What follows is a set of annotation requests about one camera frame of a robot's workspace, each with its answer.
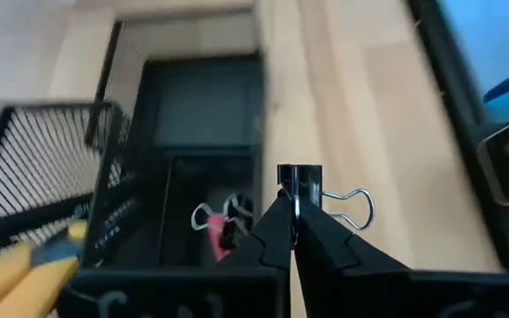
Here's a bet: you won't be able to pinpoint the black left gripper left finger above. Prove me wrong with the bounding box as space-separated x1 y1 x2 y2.
216 195 293 318

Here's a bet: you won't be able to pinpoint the black binder clip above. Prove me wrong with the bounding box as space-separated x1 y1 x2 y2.
190 192 256 251
276 163 376 233

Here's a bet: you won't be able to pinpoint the yellow handled scissors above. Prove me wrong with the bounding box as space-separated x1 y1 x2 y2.
0 219 89 318

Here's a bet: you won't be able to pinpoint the black mesh desk organizer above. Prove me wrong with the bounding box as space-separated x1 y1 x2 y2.
0 17 268 318

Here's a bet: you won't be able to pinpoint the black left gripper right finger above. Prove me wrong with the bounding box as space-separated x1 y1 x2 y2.
292 197 411 318

